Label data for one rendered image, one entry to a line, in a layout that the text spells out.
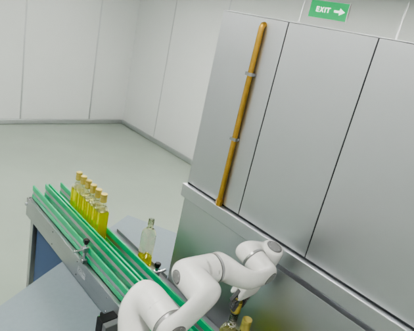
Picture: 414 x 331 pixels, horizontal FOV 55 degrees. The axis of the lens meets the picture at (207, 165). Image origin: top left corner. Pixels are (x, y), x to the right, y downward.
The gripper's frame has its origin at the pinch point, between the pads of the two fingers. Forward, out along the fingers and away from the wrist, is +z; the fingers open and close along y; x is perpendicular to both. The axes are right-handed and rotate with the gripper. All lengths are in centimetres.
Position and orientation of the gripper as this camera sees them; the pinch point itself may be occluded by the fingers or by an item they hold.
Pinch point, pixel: (237, 303)
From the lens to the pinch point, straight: 147.0
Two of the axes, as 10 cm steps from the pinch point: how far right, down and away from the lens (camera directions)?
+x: 5.9, 6.0, -5.4
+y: -7.2, 0.8, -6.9
